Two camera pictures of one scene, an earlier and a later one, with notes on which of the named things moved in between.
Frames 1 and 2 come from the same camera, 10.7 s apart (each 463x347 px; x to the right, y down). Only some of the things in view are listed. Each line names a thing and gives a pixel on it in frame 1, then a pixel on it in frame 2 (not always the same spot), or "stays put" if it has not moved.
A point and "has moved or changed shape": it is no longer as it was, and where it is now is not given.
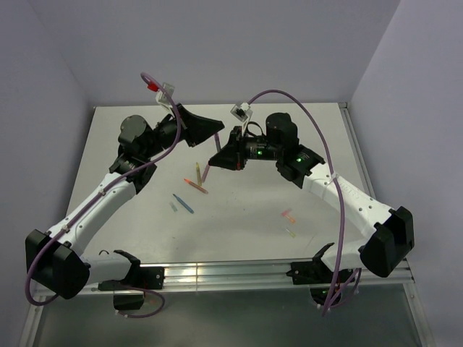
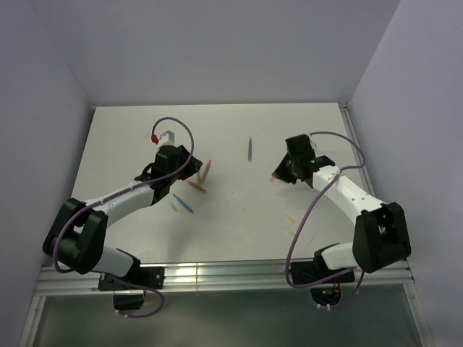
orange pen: [196, 186] stays put
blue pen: [184, 204] stays put
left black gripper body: [166, 134] -> [190, 169]
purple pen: [218, 142] has moved or changed shape
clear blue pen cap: [173, 207] stays put
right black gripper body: [255, 148] -> [286, 170]
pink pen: [205, 172] stays put
